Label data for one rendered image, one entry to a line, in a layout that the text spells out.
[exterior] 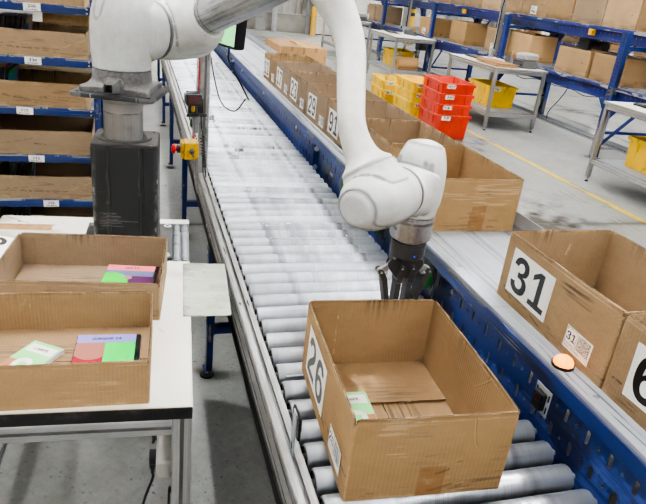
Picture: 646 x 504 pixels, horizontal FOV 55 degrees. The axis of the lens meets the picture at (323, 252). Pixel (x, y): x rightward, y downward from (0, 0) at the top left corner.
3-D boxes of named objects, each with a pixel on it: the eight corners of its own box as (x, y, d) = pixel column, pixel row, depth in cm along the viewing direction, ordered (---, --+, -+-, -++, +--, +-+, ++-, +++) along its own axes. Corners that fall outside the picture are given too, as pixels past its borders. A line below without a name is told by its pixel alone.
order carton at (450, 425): (300, 366, 139) (307, 299, 132) (423, 362, 145) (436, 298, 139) (341, 503, 104) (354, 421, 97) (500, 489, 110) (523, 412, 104)
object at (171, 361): (3, 223, 199) (2, 214, 198) (188, 227, 212) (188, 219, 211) (-142, 434, 110) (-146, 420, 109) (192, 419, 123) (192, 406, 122)
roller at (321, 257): (231, 266, 192) (231, 252, 190) (386, 263, 207) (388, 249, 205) (233, 274, 188) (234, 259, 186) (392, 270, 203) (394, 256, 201)
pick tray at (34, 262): (22, 265, 168) (18, 231, 164) (167, 269, 175) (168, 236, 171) (-12, 319, 143) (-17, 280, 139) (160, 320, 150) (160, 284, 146)
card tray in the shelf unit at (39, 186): (-7, 197, 267) (-9, 174, 263) (9, 175, 293) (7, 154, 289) (93, 199, 277) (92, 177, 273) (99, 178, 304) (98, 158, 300)
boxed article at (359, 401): (349, 454, 114) (350, 447, 113) (329, 399, 128) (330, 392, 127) (388, 450, 116) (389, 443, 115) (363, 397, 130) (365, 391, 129)
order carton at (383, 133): (349, 158, 256) (355, 117, 249) (415, 160, 265) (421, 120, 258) (383, 189, 222) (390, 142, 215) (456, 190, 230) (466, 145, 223)
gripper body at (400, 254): (420, 231, 137) (413, 268, 141) (384, 231, 135) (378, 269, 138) (434, 244, 130) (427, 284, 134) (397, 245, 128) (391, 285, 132)
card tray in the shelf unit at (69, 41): (-23, 52, 242) (-26, 25, 238) (-8, 42, 268) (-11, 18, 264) (87, 59, 254) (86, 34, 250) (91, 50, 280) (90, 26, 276)
